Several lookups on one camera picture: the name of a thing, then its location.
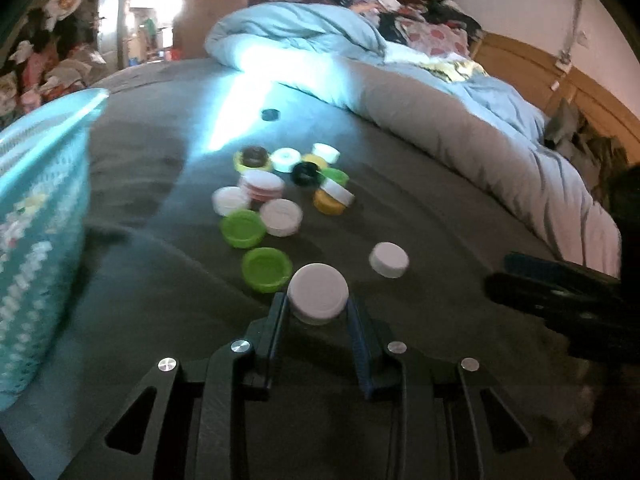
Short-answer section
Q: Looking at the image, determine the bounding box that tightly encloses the olive cloth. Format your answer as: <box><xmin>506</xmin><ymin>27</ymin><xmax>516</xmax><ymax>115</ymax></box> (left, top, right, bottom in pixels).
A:
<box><xmin>544</xmin><ymin>99</ymin><xmax>628</xmax><ymax>188</ymax></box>

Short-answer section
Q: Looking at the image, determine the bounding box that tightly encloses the light blue quilt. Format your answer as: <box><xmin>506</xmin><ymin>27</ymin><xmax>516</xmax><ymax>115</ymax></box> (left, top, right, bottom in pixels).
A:
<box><xmin>205</xmin><ymin>2</ymin><xmax>623</xmax><ymax>278</ymax></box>

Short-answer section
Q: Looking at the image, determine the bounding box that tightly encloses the yellow patterned cloth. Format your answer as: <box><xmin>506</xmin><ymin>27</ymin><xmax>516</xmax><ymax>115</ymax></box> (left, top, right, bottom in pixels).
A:
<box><xmin>420</xmin><ymin>57</ymin><xmax>490</xmax><ymax>84</ymax></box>

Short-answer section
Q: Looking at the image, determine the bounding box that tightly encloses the white wall cable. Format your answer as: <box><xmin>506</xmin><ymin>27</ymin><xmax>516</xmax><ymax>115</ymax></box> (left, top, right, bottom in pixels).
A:
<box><xmin>552</xmin><ymin>0</ymin><xmax>587</xmax><ymax>92</ymax></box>

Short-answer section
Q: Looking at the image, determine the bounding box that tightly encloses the large white bottle cap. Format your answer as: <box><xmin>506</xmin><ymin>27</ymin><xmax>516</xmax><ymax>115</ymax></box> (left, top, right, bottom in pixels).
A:
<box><xmin>287</xmin><ymin>263</ymin><xmax>350</xmax><ymax>325</ymax></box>

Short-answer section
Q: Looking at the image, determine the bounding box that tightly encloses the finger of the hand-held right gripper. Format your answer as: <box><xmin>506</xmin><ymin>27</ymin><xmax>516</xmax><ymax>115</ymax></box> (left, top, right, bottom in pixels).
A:
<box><xmin>503</xmin><ymin>252</ymin><xmax>622</xmax><ymax>283</ymax></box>
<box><xmin>483</xmin><ymin>271</ymin><xmax>627</xmax><ymax>322</ymax></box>

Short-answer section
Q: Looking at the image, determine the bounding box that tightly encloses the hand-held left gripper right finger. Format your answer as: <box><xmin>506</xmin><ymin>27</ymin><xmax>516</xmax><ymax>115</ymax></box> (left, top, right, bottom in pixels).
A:
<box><xmin>347</xmin><ymin>296</ymin><xmax>571</xmax><ymax>480</ymax></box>

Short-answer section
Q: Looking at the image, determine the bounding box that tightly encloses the teal plastic basket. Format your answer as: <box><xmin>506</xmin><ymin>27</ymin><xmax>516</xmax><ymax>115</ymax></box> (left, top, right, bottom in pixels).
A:
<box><xmin>0</xmin><ymin>87</ymin><xmax>110</xmax><ymax>411</ymax></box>

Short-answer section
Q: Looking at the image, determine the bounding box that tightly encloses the white and pink bottle cap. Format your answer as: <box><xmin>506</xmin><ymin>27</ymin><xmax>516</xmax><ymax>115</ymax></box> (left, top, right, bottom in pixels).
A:
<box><xmin>238</xmin><ymin>169</ymin><xmax>286</xmax><ymax>204</ymax></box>

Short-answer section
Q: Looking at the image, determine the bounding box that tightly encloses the wooden headboard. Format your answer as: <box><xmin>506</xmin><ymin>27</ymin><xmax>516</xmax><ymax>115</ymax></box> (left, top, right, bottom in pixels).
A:
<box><xmin>470</xmin><ymin>32</ymin><xmax>640</xmax><ymax>166</ymax></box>

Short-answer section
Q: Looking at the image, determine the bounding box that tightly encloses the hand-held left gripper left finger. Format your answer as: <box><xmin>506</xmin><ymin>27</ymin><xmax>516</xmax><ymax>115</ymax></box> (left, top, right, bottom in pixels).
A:
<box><xmin>65</xmin><ymin>292</ymin><xmax>291</xmax><ymax>480</ymax></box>

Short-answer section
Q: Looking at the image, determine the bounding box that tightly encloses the heap of printed clothes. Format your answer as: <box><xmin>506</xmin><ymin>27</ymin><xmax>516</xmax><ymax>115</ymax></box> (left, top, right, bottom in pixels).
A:
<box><xmin>0</xmin><ymin>0</ymin><xmax>108</xmax><ymax>121</ymax></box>

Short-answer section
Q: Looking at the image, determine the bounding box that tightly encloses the yellow cap with brown inside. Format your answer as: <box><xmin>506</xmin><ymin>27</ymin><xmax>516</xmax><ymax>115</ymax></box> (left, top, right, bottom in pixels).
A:
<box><xmin>233</xmin><ymin>146</ymin><xmax>273</xmax><ymax>172</ymax></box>

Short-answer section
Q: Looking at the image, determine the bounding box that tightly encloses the grey bed sheet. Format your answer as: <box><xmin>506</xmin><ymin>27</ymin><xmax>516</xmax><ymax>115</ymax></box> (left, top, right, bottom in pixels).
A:
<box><xmin>0</xmin><ymin>57</ymin><xmax>621</xmax><ymax>480</ymax></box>

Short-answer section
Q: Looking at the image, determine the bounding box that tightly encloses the pile of colourful clothes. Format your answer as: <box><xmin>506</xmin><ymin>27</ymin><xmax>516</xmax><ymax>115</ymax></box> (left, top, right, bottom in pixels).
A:
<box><xmin>250</xmin><ymin>0</ymin><xmax>486</xmax><ymax>61</ymax></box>

